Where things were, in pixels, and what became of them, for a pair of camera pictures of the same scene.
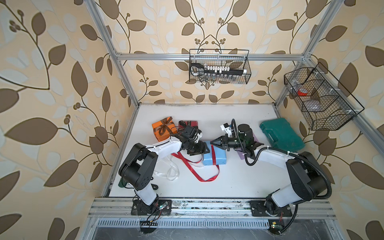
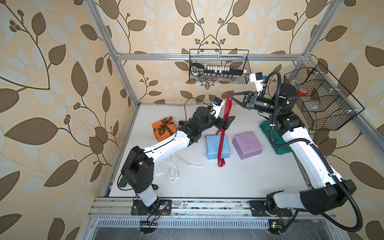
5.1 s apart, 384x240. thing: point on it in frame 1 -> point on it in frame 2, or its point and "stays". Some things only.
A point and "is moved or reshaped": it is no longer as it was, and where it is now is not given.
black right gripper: (225, 139) -> (251, 99)
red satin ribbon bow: (189, 161) -> (221, 162)
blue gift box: (220, 155) is moved or reshaped
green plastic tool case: (281, 135) stays
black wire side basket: (324, 103) stays
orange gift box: (163, 129) stays
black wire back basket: (216, 65) stays
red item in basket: (302, 92) stays
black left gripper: (201, 149) -> (224, 124)
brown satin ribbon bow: (164, 126) stays
